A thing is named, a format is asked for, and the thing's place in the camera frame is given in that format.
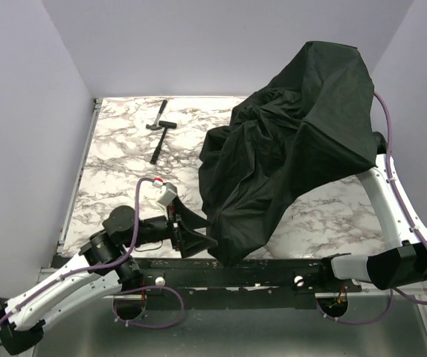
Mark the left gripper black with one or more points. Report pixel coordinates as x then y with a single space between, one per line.
178 228

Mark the black folding umbrella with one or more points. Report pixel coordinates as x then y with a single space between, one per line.
309 126

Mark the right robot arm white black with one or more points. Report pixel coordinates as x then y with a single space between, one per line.
404 260

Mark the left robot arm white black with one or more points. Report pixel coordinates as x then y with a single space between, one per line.
102 266

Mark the black claw hammer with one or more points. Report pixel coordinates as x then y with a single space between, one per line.
159 124

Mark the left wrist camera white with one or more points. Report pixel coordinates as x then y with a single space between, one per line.
165 193

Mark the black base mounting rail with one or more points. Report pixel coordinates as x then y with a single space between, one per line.
205 284

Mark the aluminium frame rail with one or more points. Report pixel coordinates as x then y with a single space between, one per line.
32 306

